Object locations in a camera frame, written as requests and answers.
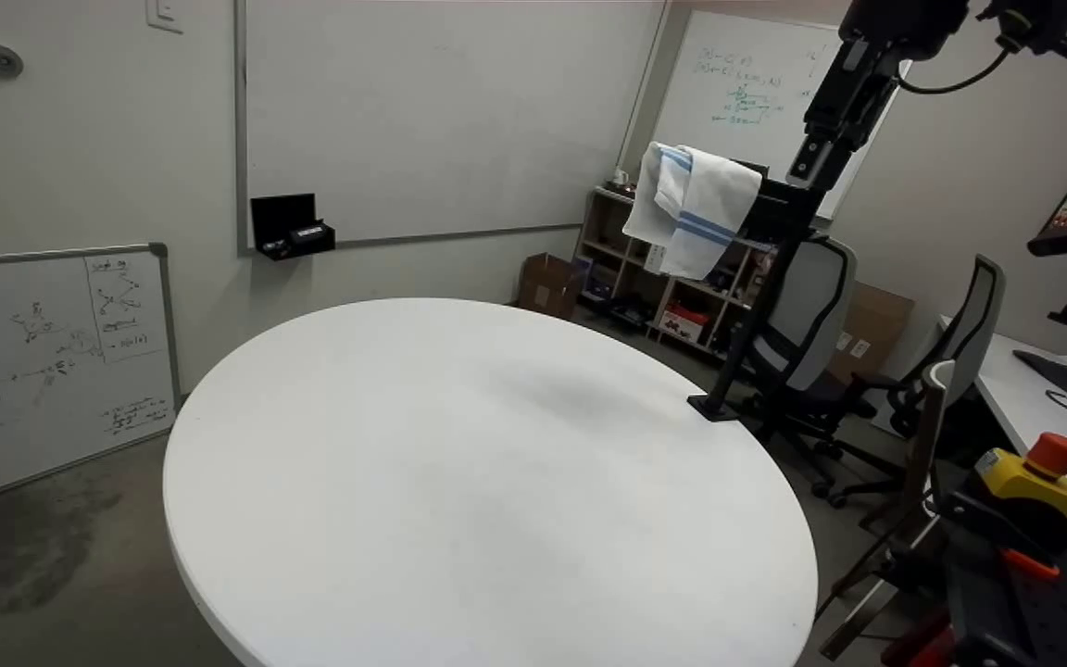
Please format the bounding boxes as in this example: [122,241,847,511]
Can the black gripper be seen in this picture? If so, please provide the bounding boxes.
[790,35,909,188]

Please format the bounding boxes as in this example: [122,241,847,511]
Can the white cloth with blue stripes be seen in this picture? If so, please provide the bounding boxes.
[620,143,767,285]

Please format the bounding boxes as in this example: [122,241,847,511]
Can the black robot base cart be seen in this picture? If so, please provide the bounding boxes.
[880,486,1067,667]

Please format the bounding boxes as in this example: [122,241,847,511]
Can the whiteboard with green writing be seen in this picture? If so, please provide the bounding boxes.
[652,8,875,227]

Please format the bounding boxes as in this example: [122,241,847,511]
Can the black clamped pole stand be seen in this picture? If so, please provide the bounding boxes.
[686,49,897,427]

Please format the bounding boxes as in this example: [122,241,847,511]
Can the grey mesh office chair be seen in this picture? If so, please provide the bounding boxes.
[728,234,884,497]

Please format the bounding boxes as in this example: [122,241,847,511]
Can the red box on shelf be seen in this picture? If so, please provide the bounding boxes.
[660,303,717,346]

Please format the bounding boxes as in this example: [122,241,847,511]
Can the wooden cubby shelf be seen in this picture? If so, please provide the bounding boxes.
[569,183,784,366]

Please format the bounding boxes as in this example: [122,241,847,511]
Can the black office chair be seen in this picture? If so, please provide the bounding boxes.
[827,254,1012,511]

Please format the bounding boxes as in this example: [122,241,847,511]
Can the brown cardboard box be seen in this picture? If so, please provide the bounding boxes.
[513,254,581,318]

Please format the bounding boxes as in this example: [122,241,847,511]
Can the white desk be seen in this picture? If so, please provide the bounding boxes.
[974,329,1067,511]

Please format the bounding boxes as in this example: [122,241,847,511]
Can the yellow emergency stop button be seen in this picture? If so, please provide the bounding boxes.
[970,432,1067,537]

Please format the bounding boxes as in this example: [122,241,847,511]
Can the metal tripod legs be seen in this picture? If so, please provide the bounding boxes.
[815,355,958,661]

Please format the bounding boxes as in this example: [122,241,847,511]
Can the black whiteboard eraser holder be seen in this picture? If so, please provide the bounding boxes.
[249,188,342,264]

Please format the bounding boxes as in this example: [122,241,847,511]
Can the small whiteboard with writing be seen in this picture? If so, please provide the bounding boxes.
[0,241,184,516]

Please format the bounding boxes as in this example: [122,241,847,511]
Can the black camera cable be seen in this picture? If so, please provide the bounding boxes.
[891,40,1012,99]

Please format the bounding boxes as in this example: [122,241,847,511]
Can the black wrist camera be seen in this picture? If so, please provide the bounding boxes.
[976,0,1067,69]

